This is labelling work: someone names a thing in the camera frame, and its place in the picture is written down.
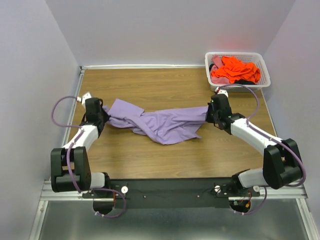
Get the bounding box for purple t shirt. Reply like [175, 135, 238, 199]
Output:
[102, 98, 207, 145]

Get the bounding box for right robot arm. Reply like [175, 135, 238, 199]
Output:
[205, 93, 306, 191]

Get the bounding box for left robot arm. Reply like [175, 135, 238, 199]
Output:
[50, 92, 111, 193]

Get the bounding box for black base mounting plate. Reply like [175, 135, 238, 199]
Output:
[82, 177, 260, 212]

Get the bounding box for pink t shirt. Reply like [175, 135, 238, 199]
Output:
[210, 55, 230, 85]

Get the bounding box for orange t shirt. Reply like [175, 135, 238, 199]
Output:
[221, 56, 261, 84]

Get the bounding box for white plastic laundry basket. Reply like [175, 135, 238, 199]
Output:
[204, 52, 271, 92]

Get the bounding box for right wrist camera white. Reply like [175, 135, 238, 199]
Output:
[214, 87, 229, 98]

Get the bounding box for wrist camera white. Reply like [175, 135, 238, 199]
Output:
[214, 87, 229, 98]
[76, 92, 92, 104]

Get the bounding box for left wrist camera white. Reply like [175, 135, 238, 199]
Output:
[76, 92, 92, 104]

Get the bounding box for aluminium frame rail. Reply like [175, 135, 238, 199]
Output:
[40, 181, 308, 201]

